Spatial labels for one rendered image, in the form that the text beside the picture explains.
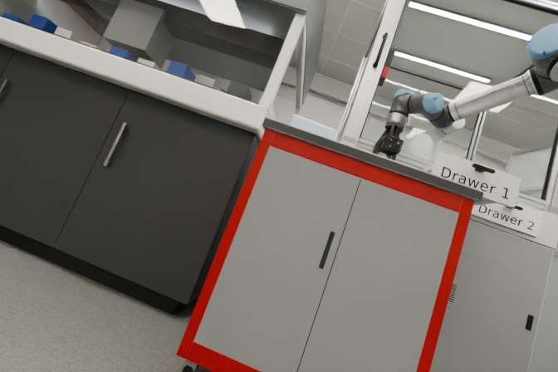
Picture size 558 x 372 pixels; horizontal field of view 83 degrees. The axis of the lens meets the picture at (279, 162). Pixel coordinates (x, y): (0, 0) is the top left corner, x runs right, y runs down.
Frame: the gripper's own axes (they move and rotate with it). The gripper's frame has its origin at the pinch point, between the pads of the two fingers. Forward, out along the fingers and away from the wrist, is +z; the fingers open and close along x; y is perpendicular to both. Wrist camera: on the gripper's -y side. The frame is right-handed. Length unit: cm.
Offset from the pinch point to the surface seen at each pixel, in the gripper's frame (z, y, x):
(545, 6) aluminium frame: -114, -14, 58
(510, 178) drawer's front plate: -9.9, 18.3, 38.7
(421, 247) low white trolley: 24.9, 40.2, 5.0
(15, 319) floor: 81, 30, -90
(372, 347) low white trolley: 52, 40, 0
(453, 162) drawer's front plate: -9.1, 16.5, 19.4
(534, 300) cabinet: 25, -12, 82
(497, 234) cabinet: 4, -14, 62
